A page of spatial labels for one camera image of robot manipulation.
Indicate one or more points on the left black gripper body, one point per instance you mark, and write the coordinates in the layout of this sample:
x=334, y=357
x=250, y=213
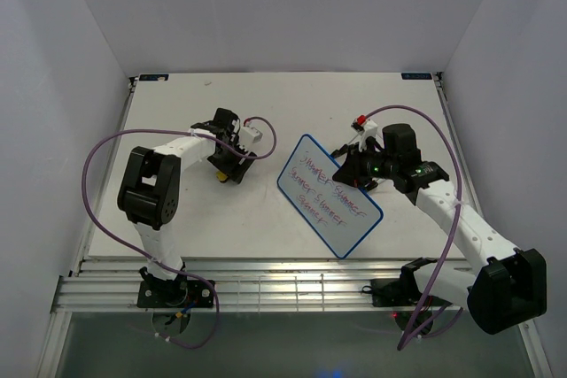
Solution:
x=229, y=162

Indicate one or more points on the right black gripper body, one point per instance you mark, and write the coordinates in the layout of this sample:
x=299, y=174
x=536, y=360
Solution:
x=367, y=165

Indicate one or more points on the yellow bone-shaped eraser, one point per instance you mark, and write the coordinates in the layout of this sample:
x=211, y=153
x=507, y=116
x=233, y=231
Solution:
x=221, y=177

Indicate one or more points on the blue-framed whiteboard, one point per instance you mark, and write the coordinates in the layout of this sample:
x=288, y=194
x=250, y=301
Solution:
x=341, y=216

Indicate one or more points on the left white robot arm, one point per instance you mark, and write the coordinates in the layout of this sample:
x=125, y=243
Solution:
x=150, y=188

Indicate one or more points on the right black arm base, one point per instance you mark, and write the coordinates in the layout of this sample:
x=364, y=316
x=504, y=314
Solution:
x=402, y=291

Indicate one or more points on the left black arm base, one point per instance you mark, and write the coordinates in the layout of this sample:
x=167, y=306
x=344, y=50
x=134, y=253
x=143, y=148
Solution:
x=177, y=293

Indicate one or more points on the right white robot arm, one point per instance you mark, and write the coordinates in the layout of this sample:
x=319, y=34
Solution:
x=505, y=286

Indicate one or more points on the right blue corner label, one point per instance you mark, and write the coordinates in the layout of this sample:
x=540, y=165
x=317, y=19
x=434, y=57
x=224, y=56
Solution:
x=416, y=76

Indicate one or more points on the blue corner label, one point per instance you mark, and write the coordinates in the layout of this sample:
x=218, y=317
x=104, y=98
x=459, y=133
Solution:
x=416, y=76
x=153, y=77

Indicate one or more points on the left blue corner label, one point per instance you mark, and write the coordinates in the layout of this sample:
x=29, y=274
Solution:
x=153, y=77

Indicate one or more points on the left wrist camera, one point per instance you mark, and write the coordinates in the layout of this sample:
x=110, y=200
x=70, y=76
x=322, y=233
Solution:
x=248, y=136

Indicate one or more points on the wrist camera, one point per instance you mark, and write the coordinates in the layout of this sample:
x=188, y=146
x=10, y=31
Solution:
x=248, y=136
x=364, y=128

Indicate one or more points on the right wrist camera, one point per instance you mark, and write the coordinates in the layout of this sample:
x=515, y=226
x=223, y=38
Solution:
x=364, y=128

